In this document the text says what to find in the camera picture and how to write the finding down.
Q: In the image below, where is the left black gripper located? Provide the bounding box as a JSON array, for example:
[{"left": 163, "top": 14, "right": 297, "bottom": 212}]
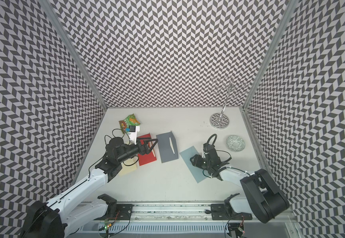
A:
[{"left": 117, "top": 137, "right": 159, "bottom": 164}]

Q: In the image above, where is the light blue envelope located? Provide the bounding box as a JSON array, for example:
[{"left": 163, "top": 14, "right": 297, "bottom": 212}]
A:
[{"left": 179, "top": 145, "right": 209, "bottom": 184}]

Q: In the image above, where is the red envelope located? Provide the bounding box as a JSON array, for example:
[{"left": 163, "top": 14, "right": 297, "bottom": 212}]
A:
[{"left": 138, "top": 134, "right": 157, "bottom": 166}]

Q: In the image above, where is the dark grey envelope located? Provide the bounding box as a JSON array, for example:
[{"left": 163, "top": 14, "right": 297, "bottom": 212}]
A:
[{"left": 156, "top": 131, "right": 179, "bottom": 163}]

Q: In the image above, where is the cream yellow envelope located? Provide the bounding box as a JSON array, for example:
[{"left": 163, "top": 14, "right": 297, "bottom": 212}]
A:
[{"left": 119, "top": 156, "right": 138, "bottom": 176}]

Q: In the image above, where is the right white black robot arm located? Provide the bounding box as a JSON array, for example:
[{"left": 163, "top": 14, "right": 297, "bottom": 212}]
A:
[{"left": 190, "top": 149, "right": 290, "bottom": 224}]

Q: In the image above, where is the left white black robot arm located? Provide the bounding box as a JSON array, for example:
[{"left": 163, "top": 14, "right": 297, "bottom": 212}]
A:
[{"left": 19, "top": 137, "right": 158, "bottom": 238}]

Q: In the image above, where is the green snack bag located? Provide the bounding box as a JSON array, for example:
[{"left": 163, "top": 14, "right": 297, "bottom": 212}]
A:
[{"left": 119, "top": 114, "right": 141, "bottom": 133}]

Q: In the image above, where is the green patterned ceramic dish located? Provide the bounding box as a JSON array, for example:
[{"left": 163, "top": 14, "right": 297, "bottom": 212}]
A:
[{"left": 226, "top": 135, "right": 246, "bottom": 152}]

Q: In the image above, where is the chrome jewellery stand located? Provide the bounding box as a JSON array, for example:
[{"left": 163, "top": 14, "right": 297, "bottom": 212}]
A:
[{"left": 210, "top": 76, "right": 249, "bottom": 130}]

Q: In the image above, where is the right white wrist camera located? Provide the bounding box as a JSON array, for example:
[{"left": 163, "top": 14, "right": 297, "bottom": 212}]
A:
[{"left": 202, "top": 143, "right": 215, "bottom": 158}]

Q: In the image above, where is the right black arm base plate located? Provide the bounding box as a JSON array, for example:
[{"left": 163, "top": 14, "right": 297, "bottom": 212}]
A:
[{"left": 205, "top": 193, "right": 252, "bottom": 221}]

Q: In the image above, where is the aluminium front rail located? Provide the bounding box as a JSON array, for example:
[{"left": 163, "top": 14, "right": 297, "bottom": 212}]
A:
[{"left": 48, "top": 201, "right": 297, "bottom": 224}]

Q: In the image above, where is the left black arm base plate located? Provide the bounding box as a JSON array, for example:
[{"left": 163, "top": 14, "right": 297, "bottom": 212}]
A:
[{"left": 95, "top": 194, "right": 134, "bottom": 221}]

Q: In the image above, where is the right circuit board with wires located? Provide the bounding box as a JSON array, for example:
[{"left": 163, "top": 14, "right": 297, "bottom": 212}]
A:
[{"left": 224, "top": 221, "right": 245, "bottom": 238}]

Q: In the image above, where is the circuit board with wires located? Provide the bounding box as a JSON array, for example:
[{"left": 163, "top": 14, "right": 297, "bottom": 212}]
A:
[
  {"left": 98, "top": 220, "right": 131, "bottom": 238},
  {"left": 224, "top": 221, "right": 245, "bottom": 238}
]

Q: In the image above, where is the left circuit board with wires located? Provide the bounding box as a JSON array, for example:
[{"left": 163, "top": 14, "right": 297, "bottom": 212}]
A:
[{"left": 98, "top": 220, "right": 131, "bottom": 238}]

